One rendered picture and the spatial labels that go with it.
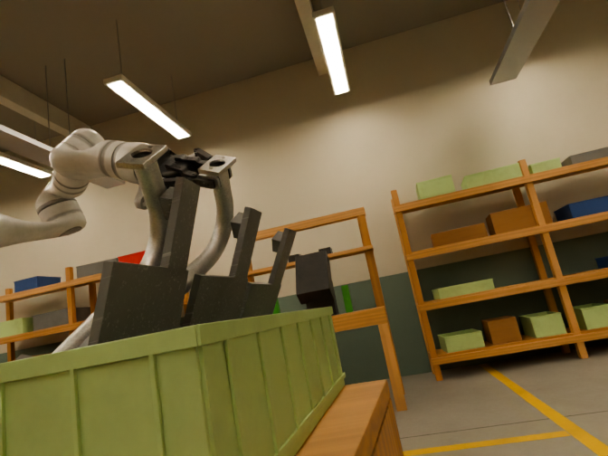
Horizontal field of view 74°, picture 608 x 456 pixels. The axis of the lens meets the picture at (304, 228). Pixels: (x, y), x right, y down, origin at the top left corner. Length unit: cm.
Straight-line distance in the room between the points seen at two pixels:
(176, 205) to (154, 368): 23
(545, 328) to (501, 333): 43
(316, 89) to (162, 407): 604
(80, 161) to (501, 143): 552
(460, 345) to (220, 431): 464
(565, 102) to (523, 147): 78
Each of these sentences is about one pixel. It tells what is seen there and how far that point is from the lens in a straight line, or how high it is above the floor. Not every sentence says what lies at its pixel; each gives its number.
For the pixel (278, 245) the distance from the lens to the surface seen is 84.
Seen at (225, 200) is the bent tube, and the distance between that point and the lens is 71.
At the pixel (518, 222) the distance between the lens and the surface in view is 519.
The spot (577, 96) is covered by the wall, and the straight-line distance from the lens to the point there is 647.
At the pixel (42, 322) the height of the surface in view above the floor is 153.
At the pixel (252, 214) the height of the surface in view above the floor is 113.
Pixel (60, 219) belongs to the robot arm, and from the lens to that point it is 114.
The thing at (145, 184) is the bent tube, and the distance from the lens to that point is 56.
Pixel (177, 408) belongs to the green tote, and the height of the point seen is 90.
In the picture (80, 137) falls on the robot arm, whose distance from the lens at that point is 89.
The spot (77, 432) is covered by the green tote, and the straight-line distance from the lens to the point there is 43.
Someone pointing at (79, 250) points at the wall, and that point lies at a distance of 725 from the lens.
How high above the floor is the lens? 95
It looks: 12 degrees up
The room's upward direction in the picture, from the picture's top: 11 degrees counter-clockwise
